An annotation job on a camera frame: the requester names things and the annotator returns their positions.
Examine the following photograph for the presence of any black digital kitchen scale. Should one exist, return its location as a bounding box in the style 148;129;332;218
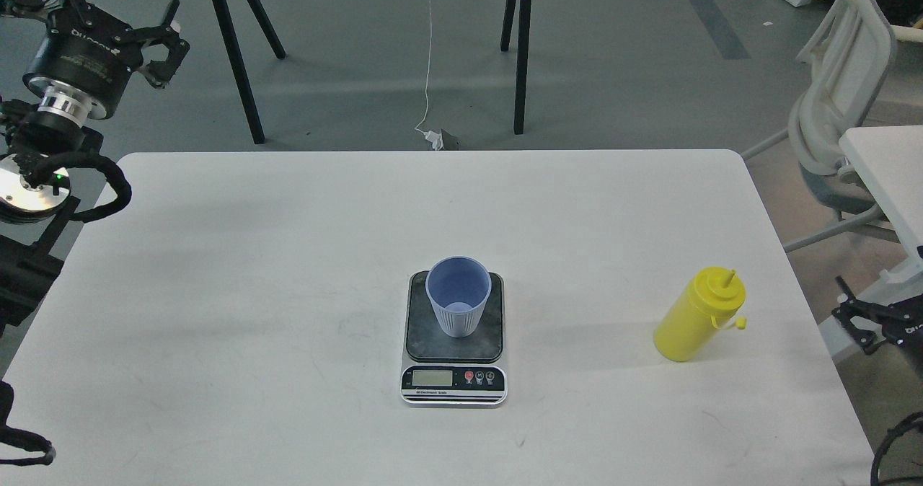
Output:
399;270;508;407

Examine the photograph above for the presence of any white hanging cable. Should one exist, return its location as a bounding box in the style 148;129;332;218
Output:
413;0;442;137

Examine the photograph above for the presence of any white power adapter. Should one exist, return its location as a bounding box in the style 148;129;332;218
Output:
424;129;462;151

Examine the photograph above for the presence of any yellow squeeze bottle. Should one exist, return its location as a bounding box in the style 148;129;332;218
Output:
653;266;748;362

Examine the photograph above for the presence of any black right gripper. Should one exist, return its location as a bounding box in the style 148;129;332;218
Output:
831;275;922;355

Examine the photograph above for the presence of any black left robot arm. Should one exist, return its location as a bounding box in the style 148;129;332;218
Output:
1;0;189;327

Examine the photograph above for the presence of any white office chair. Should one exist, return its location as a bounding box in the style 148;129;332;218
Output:
742;0;897;252

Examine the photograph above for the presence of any blue plastic cup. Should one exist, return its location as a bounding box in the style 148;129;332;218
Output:
425;256;493;338

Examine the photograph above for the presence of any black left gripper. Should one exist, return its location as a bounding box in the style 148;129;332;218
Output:
2;0;190;119

